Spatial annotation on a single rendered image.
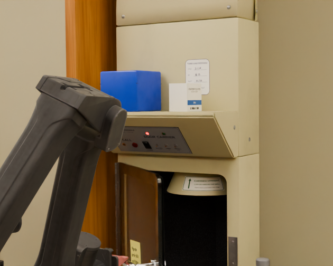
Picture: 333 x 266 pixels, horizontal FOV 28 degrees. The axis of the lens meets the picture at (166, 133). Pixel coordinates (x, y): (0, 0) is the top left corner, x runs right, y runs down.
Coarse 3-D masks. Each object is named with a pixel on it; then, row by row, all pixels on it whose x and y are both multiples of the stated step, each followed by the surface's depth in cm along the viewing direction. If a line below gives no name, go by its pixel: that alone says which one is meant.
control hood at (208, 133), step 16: (128, 112) 144; (144, 112) 141; (160, 112) 139; (176, 112) 137; (192, 112) 135; (208, 112) 134; (224, 112) 137; (192, 128) 138; (208, 128) 136; (224, 128) 136; (192, 144) 142; (208, 144) 140; (224, 144) 138
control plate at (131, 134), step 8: (128, 128) 147; (136, 128) 145; (144, 128) 144; (152, 128) 143; (160, 128) 142; (168, 128) 141; (176, 128) 140; (128, 136) 149; (136, 136) 148; (144, 136) 147; (152, 136) 146; (160, 136) 144; (168, 136) 143; (176, 136) 142; (120, 144) 153; (128, 144) 151; (152, 144) 148; (160, 144) 147; (168, 144) 146; (176, 144) 144; (184, 144) 143; (160, 152) 149; (168, 152) 148; (176, 152) 147; (184, 152) 146
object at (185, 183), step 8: (176, 176) 156; (184, 176) 154; (192, 176) 152; (200, 176) 152; (208, 176) 152; (216, 176) 152; (176, 184) 155; (184, 184) 153; (192, 184) 152; (200, 184) 151; (208, 184) 151; (216, 184) 152; (224, 184) 152; (176, 192) 153; (184, 192) 152; (192, 192) 151; (200, 192) 151; (208, 192) 151; (216, 192) 151; (224, 192) 152
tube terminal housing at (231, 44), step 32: (128, 32) 156; (160, 32) 151; (192, 32) 147; (224, 32) 143; (256, 32) 150; (128, 64) 156; (160, 64) 152; (224, 64) 144; (256, 64) 150; (224, 96) 144; (256, 96) 150; (256, 128) 151; (128, 160) 158; (160, 160) 153; (192, 160) 149; (224, 160) 145; (256, 160) 151; (256, 192) 151; (256, 224) 152; (256, 256) 152
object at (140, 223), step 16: (128, 176) 149; (144, 176) 137; (128, 192) 149; (144, 192) 138; (160, 192) 130; (128, 208) 149; (144, 208) 138; (160, 208) 130; (128, 224) 150; (144, 224) 138; (160, 224) 130; (128, 240) 150; (144, 240) 139; (160, 240) 130; (128, 256) 150; (144, 256) 139; (160, 256) 130
